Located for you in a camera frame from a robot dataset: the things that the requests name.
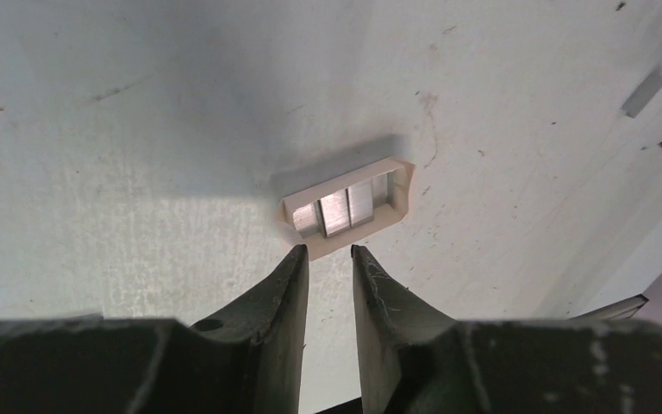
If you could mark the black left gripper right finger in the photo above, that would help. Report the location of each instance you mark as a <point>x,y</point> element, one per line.
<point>415,359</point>

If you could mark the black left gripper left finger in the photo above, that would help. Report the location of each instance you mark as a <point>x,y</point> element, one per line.
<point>244,358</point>

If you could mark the white staple tray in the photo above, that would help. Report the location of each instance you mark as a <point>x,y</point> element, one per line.
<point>346,209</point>

